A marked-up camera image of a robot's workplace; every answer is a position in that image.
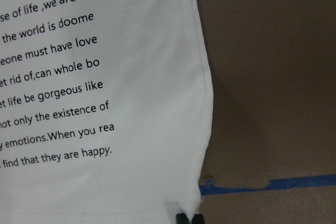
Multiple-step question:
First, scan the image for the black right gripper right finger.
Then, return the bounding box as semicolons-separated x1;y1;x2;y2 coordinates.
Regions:
192;214;205;224

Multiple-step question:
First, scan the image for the white long-sleeve printed shirt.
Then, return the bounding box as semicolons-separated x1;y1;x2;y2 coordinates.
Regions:
1;0;213;223

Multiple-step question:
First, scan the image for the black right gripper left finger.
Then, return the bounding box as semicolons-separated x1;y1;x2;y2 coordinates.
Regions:
175;213;189;224

